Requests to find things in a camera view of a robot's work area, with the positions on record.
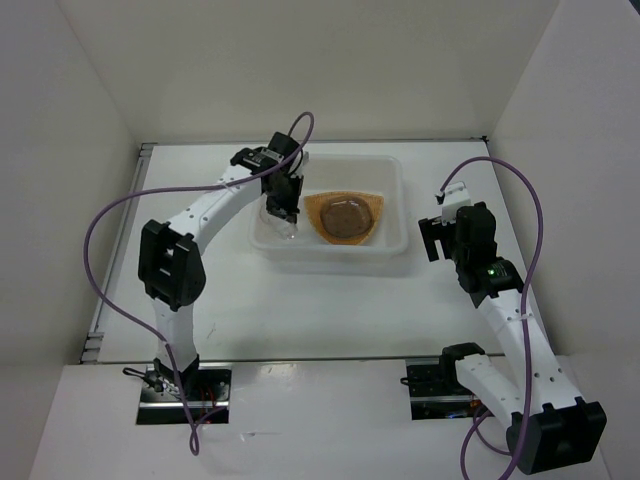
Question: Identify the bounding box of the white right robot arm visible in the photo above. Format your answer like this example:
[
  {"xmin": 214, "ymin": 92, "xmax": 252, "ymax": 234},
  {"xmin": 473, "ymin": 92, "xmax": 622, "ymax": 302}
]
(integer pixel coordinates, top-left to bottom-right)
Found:
[{"xmin": 402, "ymin": 194, "xmax": 607, "ymax": 475}]

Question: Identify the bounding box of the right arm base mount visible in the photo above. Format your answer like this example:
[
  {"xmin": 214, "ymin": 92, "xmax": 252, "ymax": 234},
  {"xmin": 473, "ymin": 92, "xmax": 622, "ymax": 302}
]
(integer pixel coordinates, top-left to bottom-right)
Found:
[{"xmin": 400, "ymin": 357, "xmax": 481, "ymax": 421}]

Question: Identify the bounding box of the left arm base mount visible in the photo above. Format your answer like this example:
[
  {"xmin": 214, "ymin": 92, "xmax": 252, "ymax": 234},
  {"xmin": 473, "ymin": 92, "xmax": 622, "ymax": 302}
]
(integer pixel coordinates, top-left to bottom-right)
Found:
[{"xmin": 122, "ymin": 363, "xmax": 235, "ymax": 427}]

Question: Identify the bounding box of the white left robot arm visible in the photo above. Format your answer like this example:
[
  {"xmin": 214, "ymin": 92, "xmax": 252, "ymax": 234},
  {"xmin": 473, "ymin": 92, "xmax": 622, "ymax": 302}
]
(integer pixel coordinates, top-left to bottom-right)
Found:
[{"xmin": 138, "ymin": 132, "xmax": 308, "ymax": 400}]

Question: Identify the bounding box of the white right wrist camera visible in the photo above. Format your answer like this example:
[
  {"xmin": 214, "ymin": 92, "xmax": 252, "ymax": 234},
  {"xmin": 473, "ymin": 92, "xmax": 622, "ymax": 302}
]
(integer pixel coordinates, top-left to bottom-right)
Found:
[{"xmin": 436, "ymin": 182, "xmax": 472, "ymax": 225}]

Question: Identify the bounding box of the clear glass cup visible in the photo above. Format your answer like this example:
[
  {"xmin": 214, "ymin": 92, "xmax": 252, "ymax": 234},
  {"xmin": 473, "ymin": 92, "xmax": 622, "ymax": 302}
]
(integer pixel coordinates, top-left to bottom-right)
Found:
[{"xmin": 259, "ymin": 204, "xmax": 298, "ymax": 240}]

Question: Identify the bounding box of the smoky glass plate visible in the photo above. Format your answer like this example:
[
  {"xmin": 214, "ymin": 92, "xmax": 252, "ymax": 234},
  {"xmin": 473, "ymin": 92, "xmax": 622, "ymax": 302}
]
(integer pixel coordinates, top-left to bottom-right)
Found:
[{"xmin": 320, "ymin": 196, "xmax": 374, "ymax": 239}]

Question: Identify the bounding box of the orange woven pattern plate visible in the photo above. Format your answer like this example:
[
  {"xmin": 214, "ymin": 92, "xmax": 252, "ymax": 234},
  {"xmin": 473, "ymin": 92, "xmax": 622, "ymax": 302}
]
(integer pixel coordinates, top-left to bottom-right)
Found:
[{"xmin": 304, "ymin": 191, "xmax": 384, "ymax": 246}]

